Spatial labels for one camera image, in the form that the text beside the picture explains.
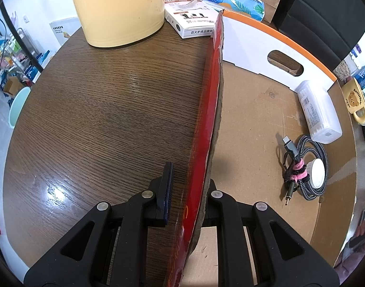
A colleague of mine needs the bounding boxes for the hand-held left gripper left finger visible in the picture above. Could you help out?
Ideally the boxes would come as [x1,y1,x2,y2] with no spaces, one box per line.
[23,161,174,287]

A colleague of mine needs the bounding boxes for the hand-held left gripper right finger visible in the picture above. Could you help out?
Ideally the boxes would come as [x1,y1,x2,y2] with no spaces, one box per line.
[201,179,341,287]

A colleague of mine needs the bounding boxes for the orange cardboard box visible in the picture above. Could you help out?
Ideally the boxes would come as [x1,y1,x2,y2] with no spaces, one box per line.
[163,8,360,287]

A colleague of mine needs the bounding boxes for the white round charger puck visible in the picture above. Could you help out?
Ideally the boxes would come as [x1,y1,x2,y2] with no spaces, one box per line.
[307,159,327,190]

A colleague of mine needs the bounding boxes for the braided cable coil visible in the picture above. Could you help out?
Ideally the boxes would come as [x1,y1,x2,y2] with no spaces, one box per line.
[279,133,329,207]

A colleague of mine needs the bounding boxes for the clear cotton swab box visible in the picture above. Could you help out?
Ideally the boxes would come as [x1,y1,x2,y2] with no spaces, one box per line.
[296,80,343,144]

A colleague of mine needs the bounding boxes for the pale green bin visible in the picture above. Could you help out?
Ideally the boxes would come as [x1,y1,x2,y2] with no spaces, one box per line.
[8,87,33,130]

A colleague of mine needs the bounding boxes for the white product box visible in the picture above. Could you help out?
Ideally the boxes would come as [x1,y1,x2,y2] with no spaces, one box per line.
[164,0,219,39]

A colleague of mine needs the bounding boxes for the yellow bear mug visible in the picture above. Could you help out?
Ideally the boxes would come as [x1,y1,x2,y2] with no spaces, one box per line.
[341,78,365,125]

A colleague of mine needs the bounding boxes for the blue printed packet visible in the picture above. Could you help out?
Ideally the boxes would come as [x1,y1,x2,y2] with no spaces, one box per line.
[24,63,43,81]

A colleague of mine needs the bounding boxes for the small cardboard floor box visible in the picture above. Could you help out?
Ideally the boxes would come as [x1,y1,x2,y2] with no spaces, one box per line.
[3,76,24,97]

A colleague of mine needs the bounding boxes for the clear jar of oats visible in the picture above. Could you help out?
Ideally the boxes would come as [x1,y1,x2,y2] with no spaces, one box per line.
[333,55,360,83]

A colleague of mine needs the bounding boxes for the white labelled board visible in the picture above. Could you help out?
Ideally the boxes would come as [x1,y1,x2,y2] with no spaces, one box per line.
[49,17,82,49]

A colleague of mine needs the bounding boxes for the yellow thermos jug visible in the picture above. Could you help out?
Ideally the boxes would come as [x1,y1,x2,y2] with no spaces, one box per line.
[66,0,166,48]

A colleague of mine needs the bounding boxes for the cluttered storage rack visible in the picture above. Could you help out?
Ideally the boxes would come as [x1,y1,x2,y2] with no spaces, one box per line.
[0,27,56,90]

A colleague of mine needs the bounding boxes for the black light stand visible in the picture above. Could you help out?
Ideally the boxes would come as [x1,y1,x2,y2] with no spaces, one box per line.
[0,1,44,74]

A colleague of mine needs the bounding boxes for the black paper bag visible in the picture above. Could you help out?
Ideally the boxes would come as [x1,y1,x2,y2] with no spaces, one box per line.
[272,0,365,73]

